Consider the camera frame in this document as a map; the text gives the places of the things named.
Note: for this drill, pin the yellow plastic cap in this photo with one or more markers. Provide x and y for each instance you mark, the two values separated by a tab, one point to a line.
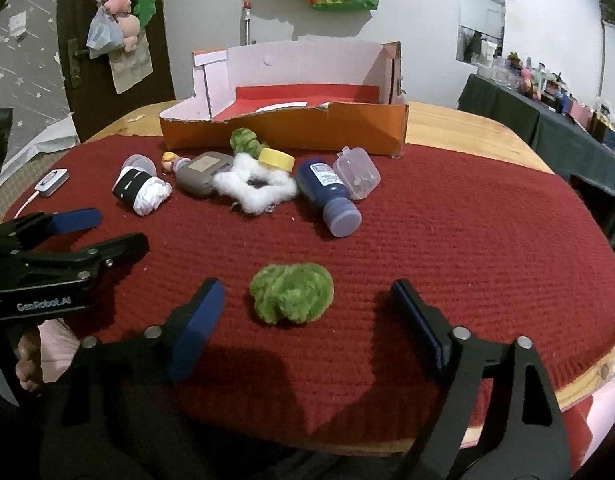
276	160

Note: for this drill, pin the round pink plush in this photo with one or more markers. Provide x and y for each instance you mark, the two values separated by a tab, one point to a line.
129	30

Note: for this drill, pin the row of bottles and jars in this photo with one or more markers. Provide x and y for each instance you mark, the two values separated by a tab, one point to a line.
547	85

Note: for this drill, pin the black and white sock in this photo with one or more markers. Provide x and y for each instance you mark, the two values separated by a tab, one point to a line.
132	187

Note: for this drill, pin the grey stick with red cap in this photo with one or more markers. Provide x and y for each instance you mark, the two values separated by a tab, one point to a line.
246	22

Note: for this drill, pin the dark blue bottle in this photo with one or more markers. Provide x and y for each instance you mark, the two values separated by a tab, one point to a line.
317	185

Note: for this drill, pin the white fluffy star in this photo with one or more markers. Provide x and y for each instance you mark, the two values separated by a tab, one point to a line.
237	185

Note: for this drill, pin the person's left hand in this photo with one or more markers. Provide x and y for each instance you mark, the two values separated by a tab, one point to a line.
28	360

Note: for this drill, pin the small clear plastic box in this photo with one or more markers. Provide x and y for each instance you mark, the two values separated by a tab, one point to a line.
357	172

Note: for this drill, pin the white plastic sheet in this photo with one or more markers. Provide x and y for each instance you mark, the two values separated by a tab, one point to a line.
47	140

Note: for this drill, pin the blonde doll figure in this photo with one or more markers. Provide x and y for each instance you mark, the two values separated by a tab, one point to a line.
168	161

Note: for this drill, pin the orange and white cardboard box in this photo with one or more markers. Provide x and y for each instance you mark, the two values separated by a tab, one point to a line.
287	130

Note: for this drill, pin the dark wooden door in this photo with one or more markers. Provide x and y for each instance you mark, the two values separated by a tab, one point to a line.
157	60

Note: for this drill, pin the large green pompom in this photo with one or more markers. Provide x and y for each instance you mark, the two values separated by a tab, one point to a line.
291	300

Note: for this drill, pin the clear round lid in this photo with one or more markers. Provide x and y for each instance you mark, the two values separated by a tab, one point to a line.
140	162

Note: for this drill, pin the grey plastic case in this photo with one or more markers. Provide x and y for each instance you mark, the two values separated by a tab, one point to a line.
200	172

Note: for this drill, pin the green plush toy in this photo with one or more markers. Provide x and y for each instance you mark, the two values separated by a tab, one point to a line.
143	7

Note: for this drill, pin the side table with dark cloth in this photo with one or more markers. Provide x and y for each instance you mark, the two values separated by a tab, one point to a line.
512	110

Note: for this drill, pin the white charger device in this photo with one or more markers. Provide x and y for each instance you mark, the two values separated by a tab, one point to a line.
52	180

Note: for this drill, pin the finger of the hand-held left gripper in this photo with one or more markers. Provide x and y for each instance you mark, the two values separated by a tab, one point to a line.
122	247
77	220

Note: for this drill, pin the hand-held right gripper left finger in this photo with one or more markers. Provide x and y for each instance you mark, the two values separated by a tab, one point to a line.
197	330

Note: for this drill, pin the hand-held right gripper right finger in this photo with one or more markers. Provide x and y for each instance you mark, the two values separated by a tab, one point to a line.
422	325

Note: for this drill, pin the small green pompom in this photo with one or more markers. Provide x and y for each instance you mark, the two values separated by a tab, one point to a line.
243	141

